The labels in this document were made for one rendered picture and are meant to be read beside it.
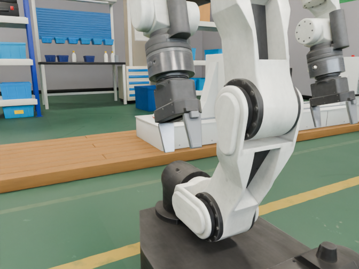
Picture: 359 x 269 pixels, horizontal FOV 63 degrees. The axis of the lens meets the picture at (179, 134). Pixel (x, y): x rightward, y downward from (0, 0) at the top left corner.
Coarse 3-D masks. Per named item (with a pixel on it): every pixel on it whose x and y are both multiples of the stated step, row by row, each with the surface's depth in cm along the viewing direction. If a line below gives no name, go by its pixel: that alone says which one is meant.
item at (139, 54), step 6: (126, 0) 612; (126, 6) 616; (126, 12) 620; (126, 18) 624; (126, 24) 628; (126, 30) 633; (132, 30) 599; (126, 36) 637; (132, 36) 602; (126, 42) 641; (132, 42) 606; (138, 42) 609; (144, 42) 615; (126, 48) 645; (132, 48) 610; (138, 48) 612; (144, 48) 618; (126, 54) 650; (132, 54) 614; (138, 54) 614; (144, 54) 620; (126, 60) 655; (132, 60) 618; (138, 60) 617; (144, 60) 623
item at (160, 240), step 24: (168, 168) 107; (192, 168) 102; (168, 192) 102; (144, 216) 106; (168, 216) 102; (144, 240) 92; (168, 240) 92; (192, 240) 92; (240, 240) 92; (264, 240) 92; (288, 240) 92; (144, 264) 86; (168, 264) 81; (192, 264) 81; (216, 264) 81; (240, 264) 81; (264, 264) 81; (288, 264) 78; (312, 264) 75; (336, 264) 74
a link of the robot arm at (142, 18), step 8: (136, 0) 53; (144, 0) 51; (152, 0) 51; (136, 8) 53; (144, 8) 51; (152, 8) 51; (136, 16) 53; (144, 16) 51; (152, 16) 52; (136, 24) 54; (144, 24) 52; (152, 24) 53
